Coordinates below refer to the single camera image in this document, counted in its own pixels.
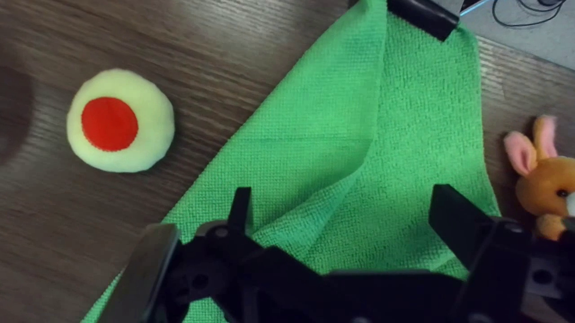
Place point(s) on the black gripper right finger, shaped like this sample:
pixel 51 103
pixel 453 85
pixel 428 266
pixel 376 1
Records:
pixel 514 270

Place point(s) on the green microfibre towel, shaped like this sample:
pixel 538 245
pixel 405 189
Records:
pixel 370 119

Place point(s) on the orange plush bunny toy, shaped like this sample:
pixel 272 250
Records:
pixel 545 186

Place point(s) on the yellow plush ball red dot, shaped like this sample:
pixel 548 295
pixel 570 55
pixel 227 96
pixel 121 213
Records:
pixel 119 123

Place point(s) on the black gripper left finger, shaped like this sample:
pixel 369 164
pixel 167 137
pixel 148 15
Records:
pixel 239 281

